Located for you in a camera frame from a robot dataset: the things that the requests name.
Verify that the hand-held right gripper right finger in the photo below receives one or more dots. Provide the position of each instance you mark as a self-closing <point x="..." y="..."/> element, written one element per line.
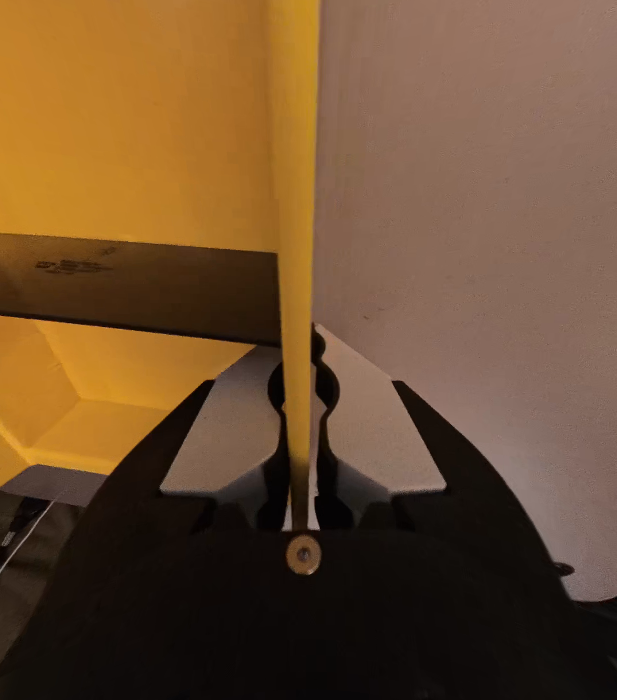
<point x="385" y="437"/>

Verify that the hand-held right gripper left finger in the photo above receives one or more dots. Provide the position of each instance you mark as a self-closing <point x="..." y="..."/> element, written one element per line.
<point x="221" y="437"/>

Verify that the yellow plastic bin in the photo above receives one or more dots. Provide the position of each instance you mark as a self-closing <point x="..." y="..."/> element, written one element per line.
<point x="122" y="109"/>

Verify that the black bin divider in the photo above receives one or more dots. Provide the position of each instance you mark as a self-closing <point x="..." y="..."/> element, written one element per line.
<point x="150" y="290"/>

